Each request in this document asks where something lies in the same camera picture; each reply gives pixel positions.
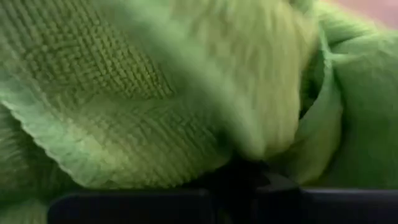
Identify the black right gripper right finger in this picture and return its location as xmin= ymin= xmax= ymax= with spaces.
xmin=254 ymin=172 xmax=398 ymax=224

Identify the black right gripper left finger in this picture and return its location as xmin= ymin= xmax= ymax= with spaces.
xmin=46 ymin=189 xmax=217 ymax=224

